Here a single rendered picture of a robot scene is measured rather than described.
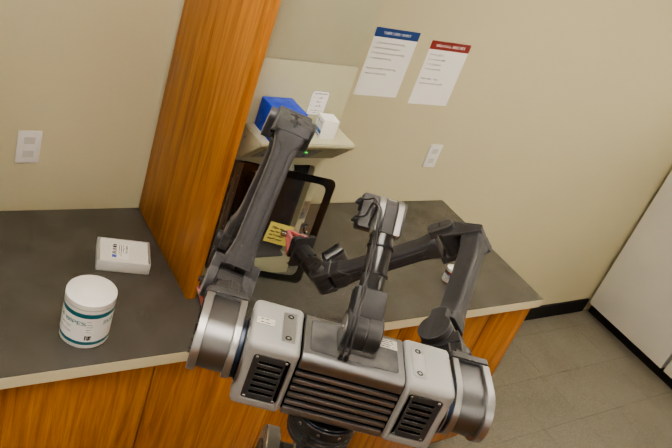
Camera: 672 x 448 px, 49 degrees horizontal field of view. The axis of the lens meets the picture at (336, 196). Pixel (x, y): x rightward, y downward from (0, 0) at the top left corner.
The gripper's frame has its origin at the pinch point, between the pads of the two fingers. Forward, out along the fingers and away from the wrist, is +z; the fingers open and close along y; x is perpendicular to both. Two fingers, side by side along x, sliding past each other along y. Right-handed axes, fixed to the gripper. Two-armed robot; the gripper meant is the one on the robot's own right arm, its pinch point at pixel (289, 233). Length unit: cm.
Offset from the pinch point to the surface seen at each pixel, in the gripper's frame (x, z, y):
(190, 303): 25.6, 1.5, -26.0
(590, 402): -227, -8, -120
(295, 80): 6.4, 12.2, 45.1
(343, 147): -9.2, 0.9, 30.3
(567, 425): -197, -17, -120
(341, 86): -9.7, 12.3, 44.5
